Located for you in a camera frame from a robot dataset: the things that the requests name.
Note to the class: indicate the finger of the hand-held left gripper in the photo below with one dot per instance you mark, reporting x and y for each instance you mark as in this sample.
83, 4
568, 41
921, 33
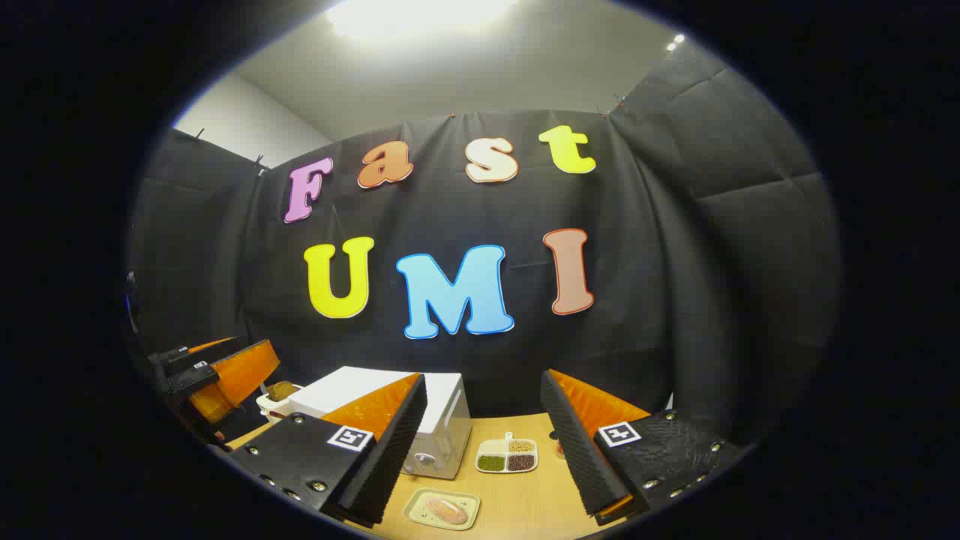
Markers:
195, 357
236, 375

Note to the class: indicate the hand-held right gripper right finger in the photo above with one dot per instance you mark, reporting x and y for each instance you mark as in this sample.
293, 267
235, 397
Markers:
577, 450

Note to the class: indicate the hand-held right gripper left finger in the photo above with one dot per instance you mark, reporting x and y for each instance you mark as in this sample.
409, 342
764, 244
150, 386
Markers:
390, 450

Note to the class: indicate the white microwave oven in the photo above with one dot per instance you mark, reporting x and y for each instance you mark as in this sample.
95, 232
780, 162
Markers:
450, 420

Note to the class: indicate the breaded croquette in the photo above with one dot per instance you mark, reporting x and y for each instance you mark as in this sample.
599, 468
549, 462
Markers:
447, 511

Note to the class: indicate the white toaster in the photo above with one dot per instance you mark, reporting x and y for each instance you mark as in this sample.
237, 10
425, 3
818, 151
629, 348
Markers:
271, 405

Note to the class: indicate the brown toast slice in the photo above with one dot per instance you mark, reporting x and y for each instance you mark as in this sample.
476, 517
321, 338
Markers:
281, 390

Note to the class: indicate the pale green rectangular tray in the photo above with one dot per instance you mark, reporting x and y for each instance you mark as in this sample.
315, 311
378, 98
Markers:
417, 511

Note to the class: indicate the divided plate of beans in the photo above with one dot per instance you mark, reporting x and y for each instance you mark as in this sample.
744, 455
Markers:
507, 454

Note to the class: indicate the black quilted side panel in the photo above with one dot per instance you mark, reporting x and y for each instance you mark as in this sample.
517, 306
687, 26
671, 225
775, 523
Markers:
750, 247
187, 247

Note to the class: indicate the ceiling light panel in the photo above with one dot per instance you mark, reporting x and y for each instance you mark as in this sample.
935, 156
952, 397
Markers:
420, 15

